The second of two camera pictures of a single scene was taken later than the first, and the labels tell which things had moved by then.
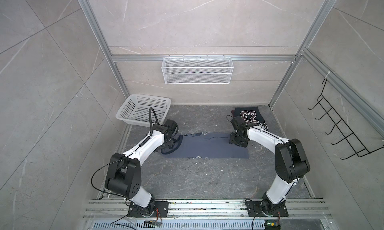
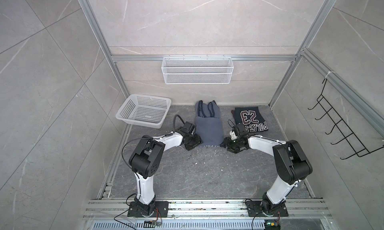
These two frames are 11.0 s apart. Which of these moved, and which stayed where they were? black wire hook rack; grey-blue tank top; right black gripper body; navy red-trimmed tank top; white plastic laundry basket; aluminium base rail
Moved: grey-blue tank top; right black gripper body
Stayed: black wire hook rack; white plastic laundry basket; aluminium base rail; navy red-trimmed tank top
